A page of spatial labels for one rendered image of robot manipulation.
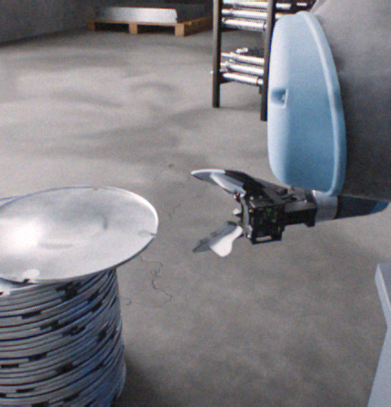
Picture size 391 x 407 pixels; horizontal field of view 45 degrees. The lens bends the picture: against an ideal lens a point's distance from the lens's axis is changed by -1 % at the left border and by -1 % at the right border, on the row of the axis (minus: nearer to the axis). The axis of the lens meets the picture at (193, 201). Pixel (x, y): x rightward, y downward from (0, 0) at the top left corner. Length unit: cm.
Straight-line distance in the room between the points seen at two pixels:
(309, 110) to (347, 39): 5
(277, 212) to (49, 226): 36
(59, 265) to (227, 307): 51
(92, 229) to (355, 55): 54
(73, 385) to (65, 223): 25
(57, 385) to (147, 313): 35
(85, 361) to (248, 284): 51
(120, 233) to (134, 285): 43
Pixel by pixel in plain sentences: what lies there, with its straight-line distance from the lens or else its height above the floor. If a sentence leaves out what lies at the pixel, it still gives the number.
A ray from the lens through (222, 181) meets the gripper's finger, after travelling 75.
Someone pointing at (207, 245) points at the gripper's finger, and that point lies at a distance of 82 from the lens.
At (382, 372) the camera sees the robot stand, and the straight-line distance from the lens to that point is 49.
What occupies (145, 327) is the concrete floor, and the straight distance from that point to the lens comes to 105.
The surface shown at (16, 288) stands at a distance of 67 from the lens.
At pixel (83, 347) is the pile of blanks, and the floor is 18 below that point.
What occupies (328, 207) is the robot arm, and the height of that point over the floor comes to 33.
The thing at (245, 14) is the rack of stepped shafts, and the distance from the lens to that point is 241.
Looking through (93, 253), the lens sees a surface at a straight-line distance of 70.
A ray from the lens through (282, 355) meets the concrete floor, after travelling 100.
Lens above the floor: 70
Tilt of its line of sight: 27 degrees down
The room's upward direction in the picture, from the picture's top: straight up
